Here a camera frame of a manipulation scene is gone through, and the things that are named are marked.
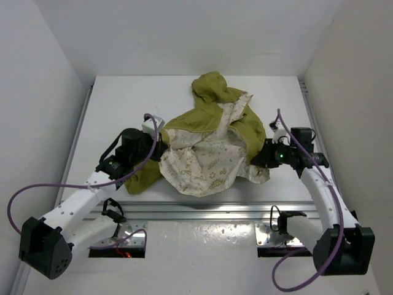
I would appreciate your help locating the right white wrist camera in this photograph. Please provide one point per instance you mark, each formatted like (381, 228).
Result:
(279, 132)

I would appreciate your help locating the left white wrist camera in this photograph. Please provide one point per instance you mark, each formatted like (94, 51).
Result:
(152, 124)

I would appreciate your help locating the white front cover panel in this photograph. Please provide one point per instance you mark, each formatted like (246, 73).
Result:
(182, 258)

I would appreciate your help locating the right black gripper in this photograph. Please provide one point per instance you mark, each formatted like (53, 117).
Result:
(263, 158)

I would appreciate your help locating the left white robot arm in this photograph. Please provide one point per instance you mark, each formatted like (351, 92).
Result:
(49, 243)

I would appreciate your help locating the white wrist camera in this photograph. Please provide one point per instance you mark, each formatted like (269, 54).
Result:
(279, 132)
(152, 124)

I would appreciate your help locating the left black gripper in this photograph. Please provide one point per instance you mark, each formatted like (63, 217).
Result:
(158, 149)

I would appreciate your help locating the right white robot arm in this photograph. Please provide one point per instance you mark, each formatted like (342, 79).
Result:
(341, 246)

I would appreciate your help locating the olive green hooded jacket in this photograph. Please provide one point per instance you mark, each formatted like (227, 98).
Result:
(210, 145)

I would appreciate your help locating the aluminium frame rail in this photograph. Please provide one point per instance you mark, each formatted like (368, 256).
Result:
(212, 211)

